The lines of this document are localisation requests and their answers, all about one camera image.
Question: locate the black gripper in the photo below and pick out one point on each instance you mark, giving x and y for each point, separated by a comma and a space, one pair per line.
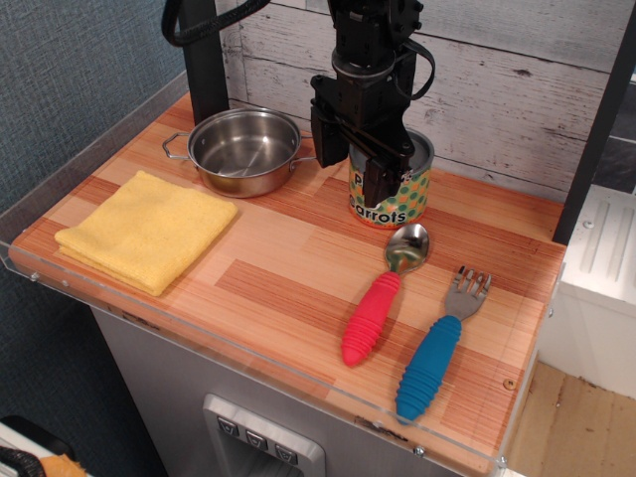
368, 116

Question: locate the peas and carrots can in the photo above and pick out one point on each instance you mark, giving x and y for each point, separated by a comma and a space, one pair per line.
409, 203

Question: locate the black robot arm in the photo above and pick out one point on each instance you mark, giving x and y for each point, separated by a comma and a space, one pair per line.
373, 41

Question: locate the stainless steel pot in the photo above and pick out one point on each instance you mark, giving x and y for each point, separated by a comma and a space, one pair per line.
243, 153

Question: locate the folded yellow cloth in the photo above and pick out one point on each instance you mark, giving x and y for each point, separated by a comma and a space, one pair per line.
148, 232

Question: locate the white toy cabinet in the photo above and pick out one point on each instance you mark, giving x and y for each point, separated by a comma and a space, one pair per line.
589, 330

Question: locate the grey dispenser button panel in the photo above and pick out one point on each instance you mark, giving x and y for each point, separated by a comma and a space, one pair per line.
247, 444

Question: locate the clear acrylic edge guard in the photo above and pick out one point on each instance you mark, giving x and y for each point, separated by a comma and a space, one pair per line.
252, 330

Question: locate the orange object bottom left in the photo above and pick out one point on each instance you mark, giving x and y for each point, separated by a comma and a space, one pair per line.
61, 466

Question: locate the red handled spoon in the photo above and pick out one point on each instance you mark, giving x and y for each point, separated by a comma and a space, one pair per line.
406, 251

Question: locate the black left frame post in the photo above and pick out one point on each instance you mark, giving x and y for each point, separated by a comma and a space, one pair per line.
204, 63

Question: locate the black frame post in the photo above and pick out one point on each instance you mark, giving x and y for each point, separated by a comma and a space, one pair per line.
600, 130
204, 63

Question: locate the blue handled fork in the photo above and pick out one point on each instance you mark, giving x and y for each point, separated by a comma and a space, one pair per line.
424, 374

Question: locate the black right frame post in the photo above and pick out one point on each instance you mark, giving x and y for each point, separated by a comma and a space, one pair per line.
600, 130

